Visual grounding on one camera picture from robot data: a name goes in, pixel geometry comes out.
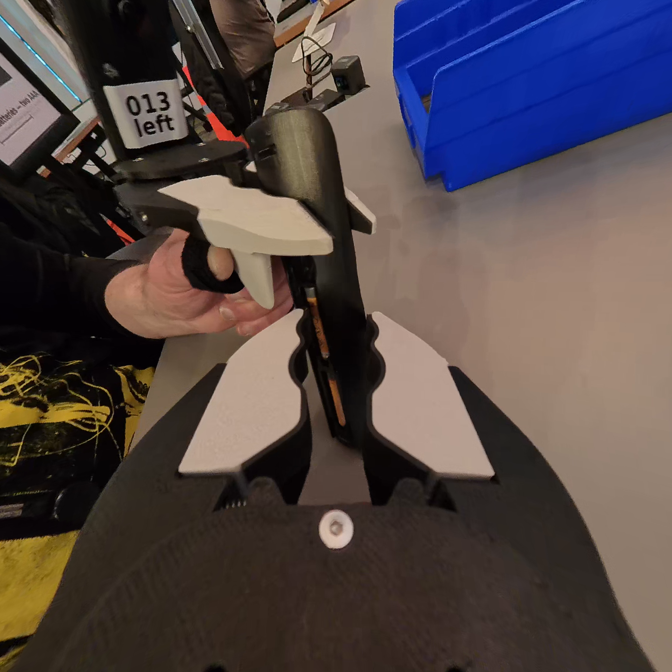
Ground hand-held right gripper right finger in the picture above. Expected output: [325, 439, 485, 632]
[363, 312, 497, 506]

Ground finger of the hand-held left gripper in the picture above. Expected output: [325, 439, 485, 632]
[157, 176, 335, 258]
[344, 189, 378, 236]

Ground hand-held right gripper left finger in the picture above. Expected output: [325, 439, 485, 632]
[177, 308, 313, 506]

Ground black remote control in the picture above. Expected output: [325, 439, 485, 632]
[246, 107, 375, 449]

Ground orange AAA battery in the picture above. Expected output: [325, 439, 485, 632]
[324, 367, 348, 427]
[306, 286, 331, 360]

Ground blue plastic bin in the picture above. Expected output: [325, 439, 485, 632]
[393, 0, 672, 192]

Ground person's left forearm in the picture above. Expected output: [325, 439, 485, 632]
[0, 220, 138, 347]

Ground grey desk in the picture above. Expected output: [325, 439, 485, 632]
[105, 0, 672, 672]

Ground person's left hand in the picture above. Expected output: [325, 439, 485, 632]
[105, 228, 295, 339]

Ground black framed instruction sign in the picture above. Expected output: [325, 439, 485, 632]
[0, 37, 81, 179]

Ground small black device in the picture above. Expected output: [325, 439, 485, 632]
[330, 55, 367, 92]

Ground yellow black patterned pants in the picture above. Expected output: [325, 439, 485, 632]
[0, 353, 156, 657]

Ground black looped cable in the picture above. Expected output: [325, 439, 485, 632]
[299, 36, 335, 102]

